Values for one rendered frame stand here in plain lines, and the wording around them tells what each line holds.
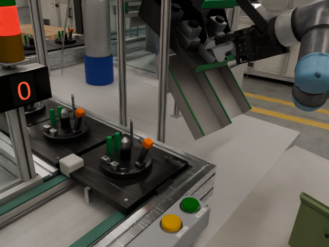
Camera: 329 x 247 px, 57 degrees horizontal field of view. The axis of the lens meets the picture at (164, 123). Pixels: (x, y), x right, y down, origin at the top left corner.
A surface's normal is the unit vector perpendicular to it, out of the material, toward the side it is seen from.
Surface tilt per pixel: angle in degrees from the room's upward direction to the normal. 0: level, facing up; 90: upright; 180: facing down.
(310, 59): 54
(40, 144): 0
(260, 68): 90
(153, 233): 0
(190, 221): 0
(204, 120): 45
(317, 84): 136
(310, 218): 90
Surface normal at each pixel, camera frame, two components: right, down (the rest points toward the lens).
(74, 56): 0.79, 0.30
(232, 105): 0.50, -0.38
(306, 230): -0.80, 0.24
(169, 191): 0.04, -0.89
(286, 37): -0.56, 0.68
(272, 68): -0.50, 0.37
